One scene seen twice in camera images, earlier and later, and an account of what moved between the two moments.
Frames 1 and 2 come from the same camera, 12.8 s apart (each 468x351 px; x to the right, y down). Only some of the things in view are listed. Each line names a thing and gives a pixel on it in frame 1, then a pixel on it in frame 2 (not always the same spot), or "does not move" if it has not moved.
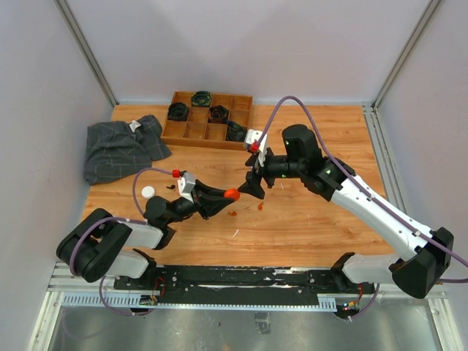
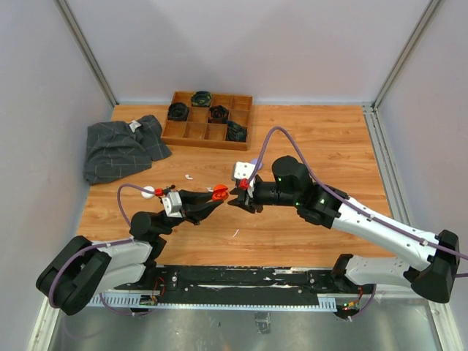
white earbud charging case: x=148 y=192 does not move
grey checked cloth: x=116 y=149 does not move
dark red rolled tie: x=218 y=114 does not move
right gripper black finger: x=252 y=186 → x=240 y=202
